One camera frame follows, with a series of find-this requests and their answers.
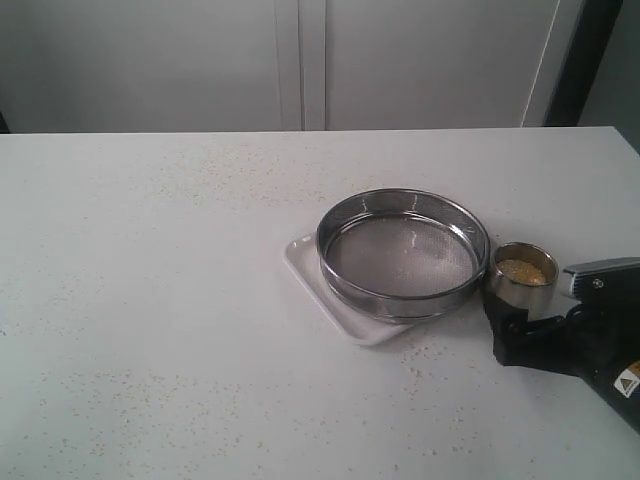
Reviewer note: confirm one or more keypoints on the round steel mesh sieve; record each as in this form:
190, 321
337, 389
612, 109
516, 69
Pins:
402, 255

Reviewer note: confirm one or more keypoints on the dark vertical post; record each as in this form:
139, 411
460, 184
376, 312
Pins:
588, 44

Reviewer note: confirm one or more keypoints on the white cabinet doors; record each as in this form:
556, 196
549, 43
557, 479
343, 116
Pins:
171, 66

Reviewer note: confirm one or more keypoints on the small steel cup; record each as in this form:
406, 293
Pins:
518, 295

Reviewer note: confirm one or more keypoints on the white rectangular tray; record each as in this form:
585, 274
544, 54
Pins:
362, 330

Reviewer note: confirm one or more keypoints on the yellow grain pile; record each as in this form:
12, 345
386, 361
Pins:
522, 272

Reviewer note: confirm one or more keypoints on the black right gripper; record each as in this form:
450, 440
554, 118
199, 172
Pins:
596, 340

